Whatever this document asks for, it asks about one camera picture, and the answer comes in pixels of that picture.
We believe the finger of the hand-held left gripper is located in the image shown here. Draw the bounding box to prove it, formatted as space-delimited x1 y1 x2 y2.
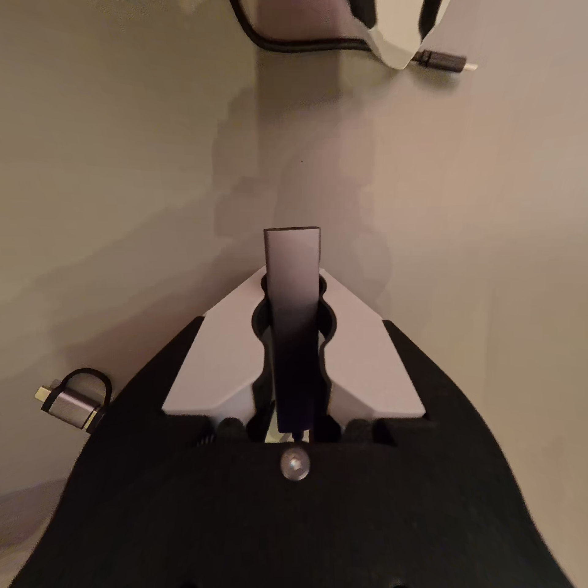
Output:
354 0 424 70
416 0 450 60

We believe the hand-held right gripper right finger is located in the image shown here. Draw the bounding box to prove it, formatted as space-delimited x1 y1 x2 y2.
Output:
318 268 426 425

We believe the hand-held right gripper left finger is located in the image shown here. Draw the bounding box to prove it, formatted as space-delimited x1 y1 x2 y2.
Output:
162 266 275 422

